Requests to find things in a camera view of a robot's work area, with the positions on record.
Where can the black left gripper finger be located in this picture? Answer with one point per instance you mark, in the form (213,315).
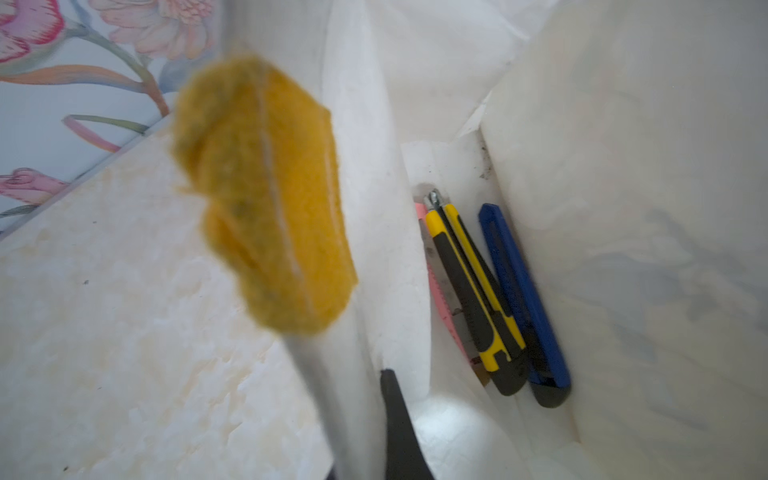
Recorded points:
(404,457)

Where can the yellow black utility knife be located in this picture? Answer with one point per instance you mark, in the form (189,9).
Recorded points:
(489,318)

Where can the blue utility knife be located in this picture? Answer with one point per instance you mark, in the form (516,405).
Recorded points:
(549,376)

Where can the pink utility knife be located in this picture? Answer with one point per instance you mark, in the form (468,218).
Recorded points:
(439,285)

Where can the white canvas pouch yellow handles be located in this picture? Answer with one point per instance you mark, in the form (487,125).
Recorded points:
(629,145)

